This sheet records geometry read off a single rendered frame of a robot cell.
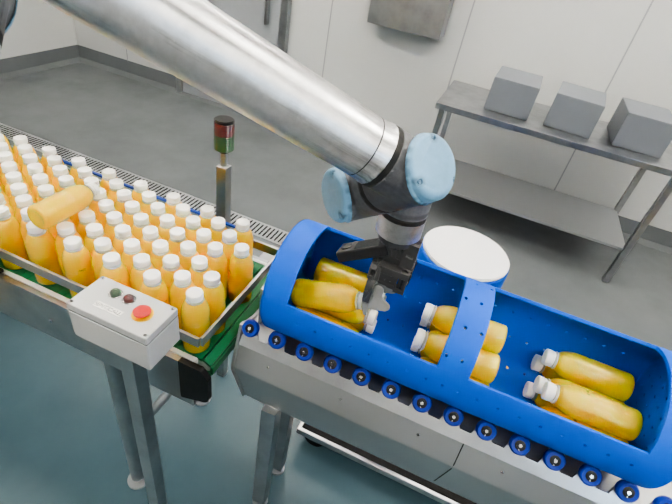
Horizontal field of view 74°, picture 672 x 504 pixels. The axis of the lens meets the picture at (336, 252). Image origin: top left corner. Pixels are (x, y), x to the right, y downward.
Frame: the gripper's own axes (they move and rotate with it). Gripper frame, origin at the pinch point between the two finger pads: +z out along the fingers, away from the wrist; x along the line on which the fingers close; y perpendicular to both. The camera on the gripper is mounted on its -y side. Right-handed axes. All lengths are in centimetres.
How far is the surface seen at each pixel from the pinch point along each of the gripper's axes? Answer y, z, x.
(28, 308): -88, 33, -17
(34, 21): -444, 71, 286
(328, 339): -4.6, 6.3, -8.7
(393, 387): 12.1, 17.1, -4.8
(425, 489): 38, 100, 24
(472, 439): 32.6, 21.7, -5.7
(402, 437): 18.3, 28.9, -8.0
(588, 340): 50, 2, 19
